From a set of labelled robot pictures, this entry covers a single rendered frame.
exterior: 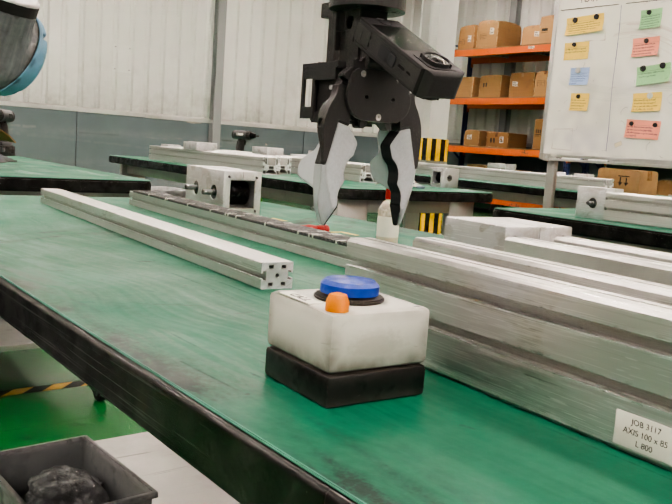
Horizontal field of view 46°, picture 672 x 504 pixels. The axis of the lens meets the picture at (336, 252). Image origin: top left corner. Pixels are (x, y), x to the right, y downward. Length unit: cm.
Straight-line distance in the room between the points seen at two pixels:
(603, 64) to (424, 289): 356
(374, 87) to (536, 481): 41
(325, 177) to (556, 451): 34
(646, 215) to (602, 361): 194
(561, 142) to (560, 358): 371
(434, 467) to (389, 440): 4
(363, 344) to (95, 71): 1182
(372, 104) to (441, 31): 818
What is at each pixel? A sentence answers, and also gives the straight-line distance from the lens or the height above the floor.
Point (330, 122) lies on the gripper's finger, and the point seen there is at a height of 96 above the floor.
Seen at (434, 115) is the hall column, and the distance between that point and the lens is 881.
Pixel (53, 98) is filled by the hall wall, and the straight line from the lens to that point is 1201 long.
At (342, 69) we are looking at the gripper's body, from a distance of 74.
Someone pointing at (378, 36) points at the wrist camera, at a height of 104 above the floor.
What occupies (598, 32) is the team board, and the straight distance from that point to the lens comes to 416.
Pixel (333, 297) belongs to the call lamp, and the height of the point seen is 85.
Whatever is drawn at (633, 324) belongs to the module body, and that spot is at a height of 85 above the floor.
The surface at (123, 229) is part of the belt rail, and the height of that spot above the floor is 79.
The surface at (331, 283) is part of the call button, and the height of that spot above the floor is 85.
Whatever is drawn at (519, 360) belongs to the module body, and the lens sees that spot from 53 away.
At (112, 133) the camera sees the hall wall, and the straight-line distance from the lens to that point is 1230.
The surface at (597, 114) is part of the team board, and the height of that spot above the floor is 118.
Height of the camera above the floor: 94
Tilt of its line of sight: 8 degrees down
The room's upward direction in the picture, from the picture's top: 4 degrees clockwise
